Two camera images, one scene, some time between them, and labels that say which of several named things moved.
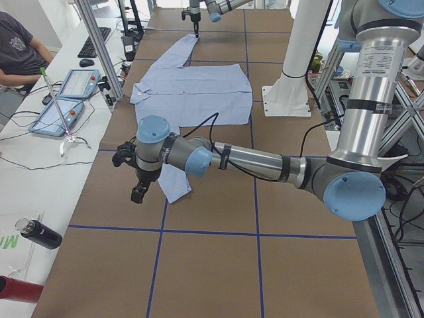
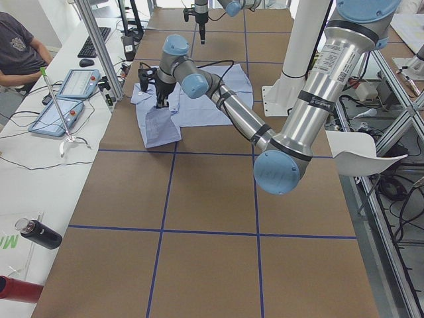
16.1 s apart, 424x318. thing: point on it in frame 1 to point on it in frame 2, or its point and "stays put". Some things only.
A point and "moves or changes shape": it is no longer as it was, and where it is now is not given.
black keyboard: (87, 50) stays put
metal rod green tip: (44, 72) stays put
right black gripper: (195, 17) to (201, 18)
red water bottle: (16, 289) stays put
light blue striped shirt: (186, 95) moves or changes shape
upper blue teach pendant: (79, 83) stays put
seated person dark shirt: (22, 55) stays put
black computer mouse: (85, 62) stays put
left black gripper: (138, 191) to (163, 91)
